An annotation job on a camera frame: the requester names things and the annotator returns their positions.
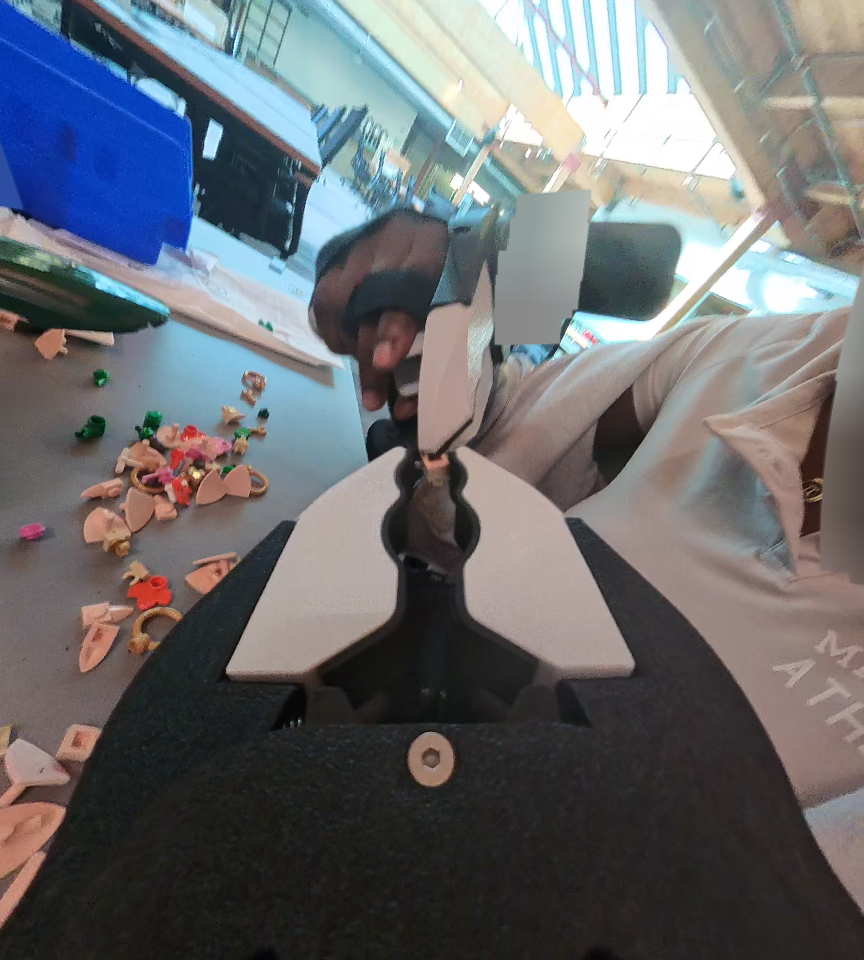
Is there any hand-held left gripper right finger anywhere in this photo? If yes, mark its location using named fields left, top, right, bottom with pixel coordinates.
left=456, top=446, right=638, bottom=685

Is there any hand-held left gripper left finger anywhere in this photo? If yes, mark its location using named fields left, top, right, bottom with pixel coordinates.
left=224, top=446, right=414, bottom=684

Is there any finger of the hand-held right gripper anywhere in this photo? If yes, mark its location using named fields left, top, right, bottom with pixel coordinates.
left=436, top=268, right=499, bottom=453
left=417, top=283, right=484, bottom=459

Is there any person's right forearm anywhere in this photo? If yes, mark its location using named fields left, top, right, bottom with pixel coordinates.
left=469, top=307, right=853, bottom=519

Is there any grey background desk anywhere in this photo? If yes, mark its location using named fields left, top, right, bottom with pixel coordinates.
left=64, top=0, right=328, bottom=260

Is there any person's right hand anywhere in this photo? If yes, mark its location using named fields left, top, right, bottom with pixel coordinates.
left=309, top=210, right=451, bottom=421

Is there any pile of small toy bricks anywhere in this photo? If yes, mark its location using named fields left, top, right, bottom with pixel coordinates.
left=0, top=303, right=271, bottom=960

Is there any blue plastic bin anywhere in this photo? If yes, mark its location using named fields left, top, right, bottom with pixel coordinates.
left=0, top=0, right=194, bottom=265

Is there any brick-built potted plant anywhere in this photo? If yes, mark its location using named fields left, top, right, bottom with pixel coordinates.
left=0, top=223, right=172, bottom=335

